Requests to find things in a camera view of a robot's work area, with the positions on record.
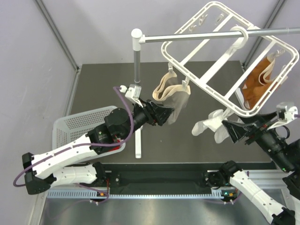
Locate white perforated plastic basket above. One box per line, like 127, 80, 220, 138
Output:
52, 105, 117, 150

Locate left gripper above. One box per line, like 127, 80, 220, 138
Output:
120, 98, 174, 141

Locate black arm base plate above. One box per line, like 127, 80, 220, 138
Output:
79, 170, 237, 190

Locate metal drying rack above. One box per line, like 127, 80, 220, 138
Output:
131, 27, 300, 159

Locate orange beige sock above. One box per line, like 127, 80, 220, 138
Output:
241, 50, 284, 110

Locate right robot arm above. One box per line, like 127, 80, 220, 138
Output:
204, 112, 300, 225

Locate grey beige sock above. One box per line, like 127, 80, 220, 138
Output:
152, 72, 191, 125

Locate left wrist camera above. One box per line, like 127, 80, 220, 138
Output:
120, 84, 142, 105

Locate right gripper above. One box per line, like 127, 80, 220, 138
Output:
221, 109, 295, 171

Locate white sock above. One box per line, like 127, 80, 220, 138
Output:
191, 108, 233, 143

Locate white clip sock hanger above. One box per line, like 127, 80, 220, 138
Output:
161, 1, 300, 118

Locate red sock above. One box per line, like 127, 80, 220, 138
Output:
108, 139, 122, 152

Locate dark grey table mat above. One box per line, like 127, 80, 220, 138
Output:
71, 63, 270, 164

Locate slotted grey cable duct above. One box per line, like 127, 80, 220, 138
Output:
47, 189, 238, 200

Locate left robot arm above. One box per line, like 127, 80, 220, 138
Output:
22, 100, 174, 195

